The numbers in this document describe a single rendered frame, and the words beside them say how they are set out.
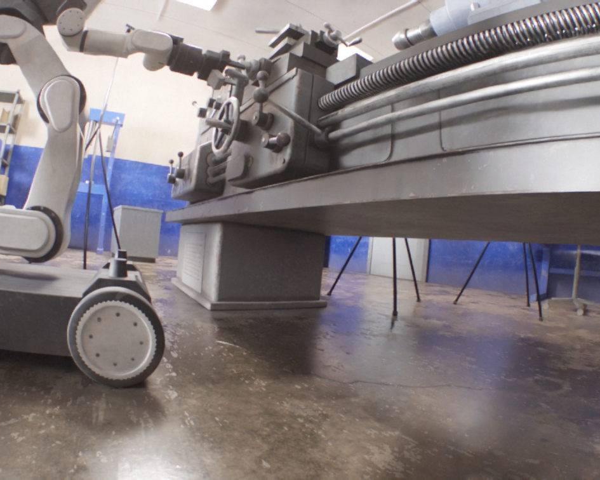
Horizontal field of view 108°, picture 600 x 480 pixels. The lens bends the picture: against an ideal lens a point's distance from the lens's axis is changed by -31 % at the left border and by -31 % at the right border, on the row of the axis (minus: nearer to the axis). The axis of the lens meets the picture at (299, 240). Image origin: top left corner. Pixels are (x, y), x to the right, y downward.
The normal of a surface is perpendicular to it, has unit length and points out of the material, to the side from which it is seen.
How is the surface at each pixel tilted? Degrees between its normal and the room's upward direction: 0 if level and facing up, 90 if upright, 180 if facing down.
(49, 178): 90
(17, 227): 90
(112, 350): 90
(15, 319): 90
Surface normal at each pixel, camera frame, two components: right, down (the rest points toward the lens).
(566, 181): -0.82, -0.09
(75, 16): 0.55, 0.22
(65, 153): 0.56, 0.43
